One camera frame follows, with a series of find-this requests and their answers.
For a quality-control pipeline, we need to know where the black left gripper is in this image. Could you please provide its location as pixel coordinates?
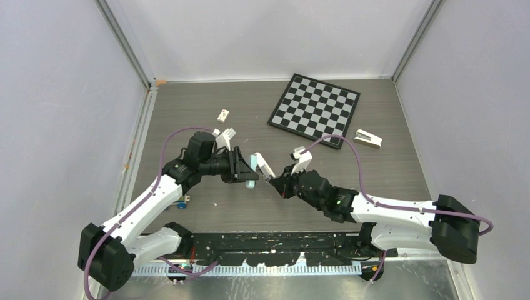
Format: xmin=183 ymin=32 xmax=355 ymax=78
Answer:
xmin=199 ymin=146 xmax=258 ymax=183

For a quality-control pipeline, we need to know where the small white domino tile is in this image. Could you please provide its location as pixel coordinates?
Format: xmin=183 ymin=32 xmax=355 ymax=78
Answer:
xmin=217 ymin=109 xmax=230 ymax=123

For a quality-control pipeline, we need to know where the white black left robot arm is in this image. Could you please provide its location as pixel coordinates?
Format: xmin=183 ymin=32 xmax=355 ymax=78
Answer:
xmin=77 ymin=127 xmax=259 ymax=292

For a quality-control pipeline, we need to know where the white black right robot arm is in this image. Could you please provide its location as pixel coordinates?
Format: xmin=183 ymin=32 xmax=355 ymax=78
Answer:
xmin=269 ymin=166 xmax=480 ymax=264

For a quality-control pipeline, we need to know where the colourful wooden toy car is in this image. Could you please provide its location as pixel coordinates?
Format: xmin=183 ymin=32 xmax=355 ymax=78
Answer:
xmin=167 ymin=195 xmax=190 ymax=209

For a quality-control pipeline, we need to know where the white staple box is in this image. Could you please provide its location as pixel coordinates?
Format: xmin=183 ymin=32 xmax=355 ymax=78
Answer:
xmin=353 ymin=129 xmax=383 ymax=149

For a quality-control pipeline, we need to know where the light blue white stapler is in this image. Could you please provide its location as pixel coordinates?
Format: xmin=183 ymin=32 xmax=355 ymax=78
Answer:
xmin=249 ymin=152 xmax=276 ymax=183

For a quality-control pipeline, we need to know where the right aluminium corner post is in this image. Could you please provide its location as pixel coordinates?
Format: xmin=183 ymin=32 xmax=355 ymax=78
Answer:
xmin=391 ymin=0 xmax=445 ymax=84

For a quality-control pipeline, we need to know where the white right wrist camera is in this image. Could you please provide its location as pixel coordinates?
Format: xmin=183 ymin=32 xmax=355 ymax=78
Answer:
xmin=291 ymin=146 xmax=313 ymax=175

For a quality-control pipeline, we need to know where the left aluminium corner post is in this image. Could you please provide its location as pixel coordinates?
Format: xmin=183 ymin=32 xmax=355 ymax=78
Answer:
xmin=95 ymin=0 xmax=152 ymax=90

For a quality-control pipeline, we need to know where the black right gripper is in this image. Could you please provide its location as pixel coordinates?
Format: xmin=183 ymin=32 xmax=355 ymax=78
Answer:
xmin=272 ymin=162 xmax=325 ymax=210

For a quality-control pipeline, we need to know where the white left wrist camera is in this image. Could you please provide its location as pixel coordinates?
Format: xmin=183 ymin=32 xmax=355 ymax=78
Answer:
xmin=212 ymin=128 xmax=236 ymax=151

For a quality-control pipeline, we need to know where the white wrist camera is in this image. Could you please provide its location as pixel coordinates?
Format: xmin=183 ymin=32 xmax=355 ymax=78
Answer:
xmin=212 ymin=128 xmax=236 ymax=151
xmin=291 ymin=146 xmax=313 ymax=175

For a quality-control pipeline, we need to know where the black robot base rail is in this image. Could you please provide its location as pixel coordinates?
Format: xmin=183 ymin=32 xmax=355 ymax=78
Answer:
xmin=164 ymin=232 xmax=382 ymax=267

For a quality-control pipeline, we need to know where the aluminium corner post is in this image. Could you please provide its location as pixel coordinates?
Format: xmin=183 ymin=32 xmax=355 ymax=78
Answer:
xmin=95 ymin=0 xmax=152 ymax=90
xmin=391 ymin=0 xmax=445 ymax=84

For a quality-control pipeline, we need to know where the black white chessboard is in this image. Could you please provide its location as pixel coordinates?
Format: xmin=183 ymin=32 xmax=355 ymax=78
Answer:
xmin=267 ymin=73 xmax=361 ymax=149

